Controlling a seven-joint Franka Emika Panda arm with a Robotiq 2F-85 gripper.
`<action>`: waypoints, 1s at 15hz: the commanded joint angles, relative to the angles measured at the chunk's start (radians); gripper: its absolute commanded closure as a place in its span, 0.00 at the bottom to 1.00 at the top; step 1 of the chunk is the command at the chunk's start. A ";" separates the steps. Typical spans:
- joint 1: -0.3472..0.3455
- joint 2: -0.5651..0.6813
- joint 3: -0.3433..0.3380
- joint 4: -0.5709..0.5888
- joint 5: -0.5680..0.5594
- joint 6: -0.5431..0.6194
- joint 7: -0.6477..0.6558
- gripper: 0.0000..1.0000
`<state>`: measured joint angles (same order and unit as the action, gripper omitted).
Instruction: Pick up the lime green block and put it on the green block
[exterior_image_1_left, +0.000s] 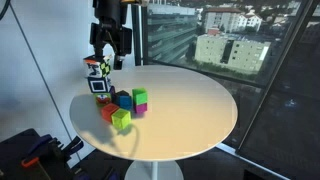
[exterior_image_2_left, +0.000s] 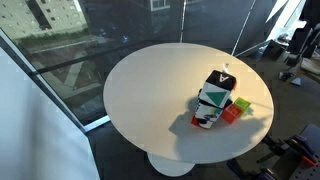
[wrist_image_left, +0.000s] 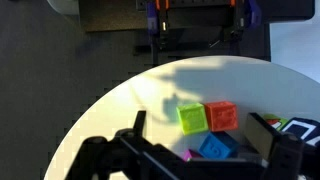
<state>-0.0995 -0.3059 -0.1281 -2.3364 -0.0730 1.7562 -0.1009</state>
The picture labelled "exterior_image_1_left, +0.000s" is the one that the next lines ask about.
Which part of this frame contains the round white table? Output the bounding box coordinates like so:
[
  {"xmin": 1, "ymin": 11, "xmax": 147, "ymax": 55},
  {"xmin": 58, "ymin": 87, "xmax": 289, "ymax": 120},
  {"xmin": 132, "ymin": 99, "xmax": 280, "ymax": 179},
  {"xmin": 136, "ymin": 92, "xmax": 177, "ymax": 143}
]
[{"xmin": 68, "ymin": 64, "xmax": 239, "ymax": 162}]

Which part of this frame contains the black square picture cube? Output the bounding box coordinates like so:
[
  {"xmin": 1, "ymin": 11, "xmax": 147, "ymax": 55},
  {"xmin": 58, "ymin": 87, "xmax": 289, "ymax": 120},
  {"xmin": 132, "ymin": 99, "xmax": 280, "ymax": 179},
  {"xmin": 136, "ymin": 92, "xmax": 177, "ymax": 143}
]
[{"xmin": 86, "ymin": 76, "xmax": 112, "ymax": 95}]

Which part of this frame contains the thin gray wall cable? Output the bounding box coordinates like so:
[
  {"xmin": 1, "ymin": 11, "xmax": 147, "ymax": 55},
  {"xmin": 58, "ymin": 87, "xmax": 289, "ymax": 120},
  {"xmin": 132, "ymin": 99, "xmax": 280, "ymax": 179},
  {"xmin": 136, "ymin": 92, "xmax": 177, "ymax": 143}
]
[{"xmin": 9, "ymin": 2, "xmax": 73, "ymax": 142}]

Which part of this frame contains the orange-red block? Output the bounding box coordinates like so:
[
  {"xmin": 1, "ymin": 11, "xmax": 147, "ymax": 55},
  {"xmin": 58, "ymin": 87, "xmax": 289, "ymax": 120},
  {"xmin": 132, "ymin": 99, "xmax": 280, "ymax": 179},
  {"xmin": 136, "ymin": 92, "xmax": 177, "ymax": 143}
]
[{"xmin": 100, "ymin": 102, "xmax": 121, "ymax": 123}]

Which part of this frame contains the black equipment with clamps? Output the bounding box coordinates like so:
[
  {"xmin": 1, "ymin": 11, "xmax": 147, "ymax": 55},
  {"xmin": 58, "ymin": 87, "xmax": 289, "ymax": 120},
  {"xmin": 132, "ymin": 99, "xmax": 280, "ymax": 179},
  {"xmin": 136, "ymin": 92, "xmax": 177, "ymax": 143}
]
[{"xmin": 0, "ymin": 127, "xmax": 85, "ymax": 180}]

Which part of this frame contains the blue block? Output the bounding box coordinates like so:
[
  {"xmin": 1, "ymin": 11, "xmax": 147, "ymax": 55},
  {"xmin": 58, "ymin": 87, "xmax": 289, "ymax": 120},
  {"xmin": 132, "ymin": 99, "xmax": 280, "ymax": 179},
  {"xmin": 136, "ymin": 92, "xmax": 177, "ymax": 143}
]
[{"xmin": 116, "ymin": 95, "xmax": 134, "ymax": 111}]

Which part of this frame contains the lime green block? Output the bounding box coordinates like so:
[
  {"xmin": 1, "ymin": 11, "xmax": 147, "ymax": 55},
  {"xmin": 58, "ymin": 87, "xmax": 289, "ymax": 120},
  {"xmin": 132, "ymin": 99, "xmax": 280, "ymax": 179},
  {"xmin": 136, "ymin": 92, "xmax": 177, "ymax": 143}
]
[{"xmin": 110, "ymin": 108, "xmax": 132, "ymax": 131}]

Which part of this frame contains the purple cartoon picture cube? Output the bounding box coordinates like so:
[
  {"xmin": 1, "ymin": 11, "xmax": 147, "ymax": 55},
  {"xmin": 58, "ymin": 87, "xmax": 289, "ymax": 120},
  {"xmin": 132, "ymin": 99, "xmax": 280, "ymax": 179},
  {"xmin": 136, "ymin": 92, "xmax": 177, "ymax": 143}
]
[{"xmin": 93, "ymin": 85, "xmax": 117, "ymax": 108}]

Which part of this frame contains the checkered picture cube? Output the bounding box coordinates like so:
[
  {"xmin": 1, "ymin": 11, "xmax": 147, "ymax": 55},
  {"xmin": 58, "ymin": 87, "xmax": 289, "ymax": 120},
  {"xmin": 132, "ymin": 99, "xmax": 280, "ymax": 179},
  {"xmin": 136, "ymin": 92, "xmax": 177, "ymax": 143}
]
[{"xmin": 82, "ymin": 54, "xmax": 113, "ymax": 80}]

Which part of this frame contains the orange handled clamp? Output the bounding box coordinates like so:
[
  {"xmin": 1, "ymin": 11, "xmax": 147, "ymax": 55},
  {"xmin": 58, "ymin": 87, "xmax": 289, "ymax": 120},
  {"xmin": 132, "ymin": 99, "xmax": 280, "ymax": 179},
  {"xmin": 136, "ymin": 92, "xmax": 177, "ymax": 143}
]
[{"xmin": 20, "ymin": 156, "xmax": 41, "ymax": 169}]

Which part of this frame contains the dark vertical window frame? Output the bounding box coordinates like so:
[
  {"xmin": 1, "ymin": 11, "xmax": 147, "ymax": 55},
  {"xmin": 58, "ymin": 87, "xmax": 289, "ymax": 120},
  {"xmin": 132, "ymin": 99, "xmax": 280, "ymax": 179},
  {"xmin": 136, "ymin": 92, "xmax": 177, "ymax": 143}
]
[{"xmin": 130, "ymin": 0, "xmax": 150, "ymax": 67}]

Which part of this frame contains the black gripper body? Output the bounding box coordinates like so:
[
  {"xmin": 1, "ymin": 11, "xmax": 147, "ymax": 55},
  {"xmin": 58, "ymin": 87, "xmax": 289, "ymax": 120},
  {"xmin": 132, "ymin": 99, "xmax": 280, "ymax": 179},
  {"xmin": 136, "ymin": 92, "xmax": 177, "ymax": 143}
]
[{"xmin": 89, "ymin": 19, "xmax": 133, "ymax": 58}]

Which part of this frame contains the dark gray block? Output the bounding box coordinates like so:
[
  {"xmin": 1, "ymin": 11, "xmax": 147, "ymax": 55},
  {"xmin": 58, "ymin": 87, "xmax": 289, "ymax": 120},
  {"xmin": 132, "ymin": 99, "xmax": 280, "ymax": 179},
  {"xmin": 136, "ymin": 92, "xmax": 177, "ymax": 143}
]
[{"xmin": 115, "ymin": 89, "xmax": 131, "ymax": 100}]

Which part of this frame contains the dark slanted window frame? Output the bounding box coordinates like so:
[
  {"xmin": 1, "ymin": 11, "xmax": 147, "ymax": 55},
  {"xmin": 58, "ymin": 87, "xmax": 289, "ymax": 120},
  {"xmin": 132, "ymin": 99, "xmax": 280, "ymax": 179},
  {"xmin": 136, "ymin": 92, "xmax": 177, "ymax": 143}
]
[{"xmin": 234, "ymin": 0, "xmax": 320, "ymax": 156}]

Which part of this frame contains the magenta block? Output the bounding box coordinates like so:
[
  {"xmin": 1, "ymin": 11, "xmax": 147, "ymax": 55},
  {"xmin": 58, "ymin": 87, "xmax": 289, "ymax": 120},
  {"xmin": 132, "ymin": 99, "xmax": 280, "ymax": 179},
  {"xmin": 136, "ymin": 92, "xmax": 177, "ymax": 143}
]
[{"xmin": 133, "ymin": 102, "xmax": 149, "ymax": 115}]

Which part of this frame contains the white table pedestal base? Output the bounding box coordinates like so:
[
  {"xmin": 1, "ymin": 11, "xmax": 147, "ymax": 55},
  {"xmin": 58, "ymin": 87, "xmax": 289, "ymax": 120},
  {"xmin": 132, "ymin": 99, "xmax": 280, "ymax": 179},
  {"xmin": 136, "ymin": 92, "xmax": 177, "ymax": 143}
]
[{"xmin": 123, "ymin": 159, "xmax": 185, "ymax": 180}]

